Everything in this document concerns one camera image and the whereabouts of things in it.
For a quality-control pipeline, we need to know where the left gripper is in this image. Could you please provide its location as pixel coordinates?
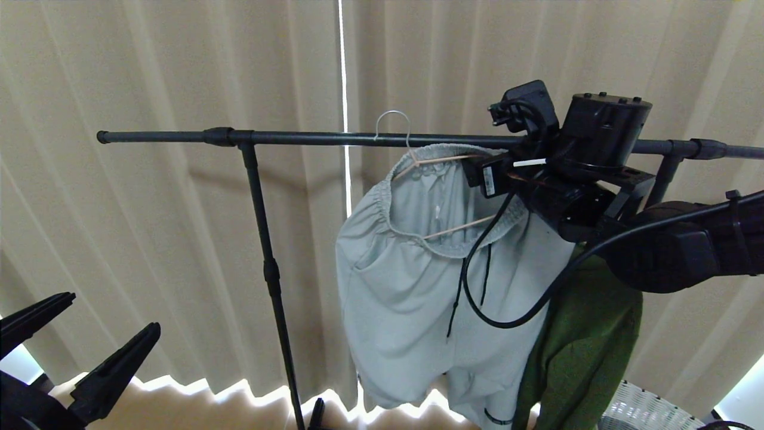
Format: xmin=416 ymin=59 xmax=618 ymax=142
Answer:
xmin=0 ymin=291 xmax=162 ymax=430

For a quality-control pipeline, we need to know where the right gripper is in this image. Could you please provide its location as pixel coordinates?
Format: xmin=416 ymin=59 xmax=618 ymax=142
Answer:
xmin=460 ymin=153 xmax=617 ymax=244

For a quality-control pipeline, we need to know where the green long-sleeved shirt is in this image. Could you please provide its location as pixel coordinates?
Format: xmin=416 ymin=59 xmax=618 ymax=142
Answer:
xmin=512 ymin=244 xmax=645 ymax=430

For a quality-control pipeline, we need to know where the pink clothes hanger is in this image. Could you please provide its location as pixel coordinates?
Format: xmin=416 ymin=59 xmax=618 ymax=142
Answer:
xmin=374 ymin=110 xmax=509 ymax=241

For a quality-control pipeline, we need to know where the pale grey garment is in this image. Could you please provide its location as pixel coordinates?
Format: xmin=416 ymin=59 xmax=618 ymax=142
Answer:
xmin=335 ymin=143 xmax=577 ymax=430

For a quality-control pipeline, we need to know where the white laundry basket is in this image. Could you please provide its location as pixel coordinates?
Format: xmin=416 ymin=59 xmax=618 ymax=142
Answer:
xmin=598 ymin=380 xmax=754 ymax=430

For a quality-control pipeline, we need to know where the black clothes rack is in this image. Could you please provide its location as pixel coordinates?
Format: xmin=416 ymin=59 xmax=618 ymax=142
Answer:
xmin=97 ymin=126 xmax=764 ymax=430

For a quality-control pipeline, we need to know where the beige curtain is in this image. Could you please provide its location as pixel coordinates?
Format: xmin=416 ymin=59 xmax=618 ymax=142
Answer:
xmin=0 ymin=0 xmax=764 ymax=419

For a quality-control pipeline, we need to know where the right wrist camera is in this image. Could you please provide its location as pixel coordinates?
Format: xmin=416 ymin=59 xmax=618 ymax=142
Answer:
xmin=488 ymin=80 xmax=561 ymax=142

